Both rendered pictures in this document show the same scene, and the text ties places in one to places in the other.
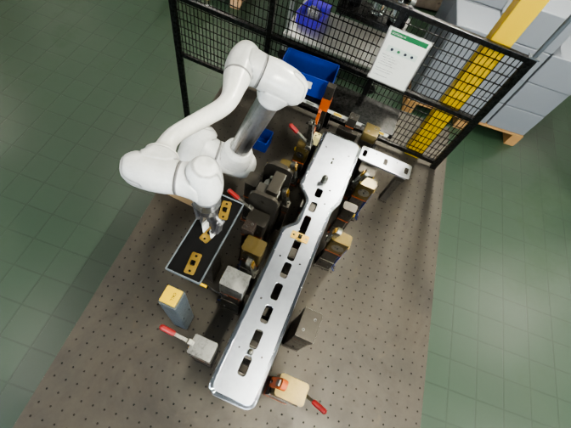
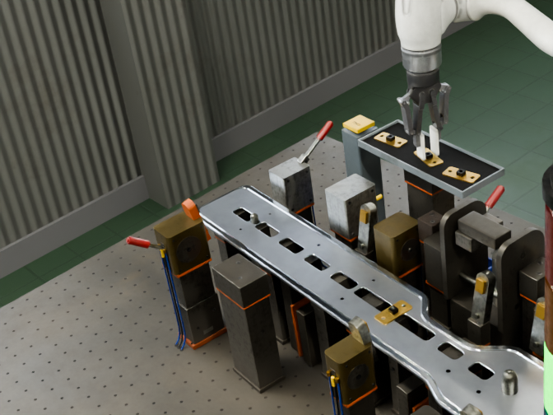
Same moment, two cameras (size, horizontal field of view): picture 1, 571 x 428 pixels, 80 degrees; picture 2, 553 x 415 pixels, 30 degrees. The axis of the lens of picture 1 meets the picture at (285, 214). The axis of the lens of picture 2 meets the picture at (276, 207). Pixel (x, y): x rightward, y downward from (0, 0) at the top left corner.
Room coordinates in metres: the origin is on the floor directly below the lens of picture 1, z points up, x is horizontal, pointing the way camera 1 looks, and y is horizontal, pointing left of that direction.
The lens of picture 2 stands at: (1.97, -1.32, 2.45)
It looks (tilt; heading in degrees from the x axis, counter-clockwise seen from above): 33 degrees down; 143
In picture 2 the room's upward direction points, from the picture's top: 9 degrees counter-clockwise
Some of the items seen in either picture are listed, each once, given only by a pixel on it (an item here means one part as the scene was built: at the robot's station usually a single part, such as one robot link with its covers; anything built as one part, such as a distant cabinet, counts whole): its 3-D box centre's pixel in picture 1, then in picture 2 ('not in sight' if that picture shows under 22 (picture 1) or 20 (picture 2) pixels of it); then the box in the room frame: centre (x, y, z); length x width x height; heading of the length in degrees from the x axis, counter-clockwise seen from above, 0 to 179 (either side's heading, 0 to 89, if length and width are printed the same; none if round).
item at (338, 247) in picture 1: (334, 253); (350, 412); (0.73, -0.29, 0.87); 0.12 x 0.07 x 0.35; 85
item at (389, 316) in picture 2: (300, 236); (392, 310); (0.68, -0.10, 1.01); 0.08 x 0.04 x 0.01; 85
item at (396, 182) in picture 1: (392, 186); not in sight; (1.27, -0.53, 0.84); 0.05 x 0.05 x 0.29; 85
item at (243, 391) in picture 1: (299, 241); (385, 311); (0.66, -0.10, 1.00); 1.38 x 0.22 x 0.02; 175
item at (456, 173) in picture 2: (224, 210); (461, 173); (0.61, 0.23, 1.17); 0.08 x 0.04 x 0.01; 8
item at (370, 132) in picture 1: (360, 150); not in sight; (1.41, -0.29, 0.88); 0.08 x 0.08 x 0.36; 85
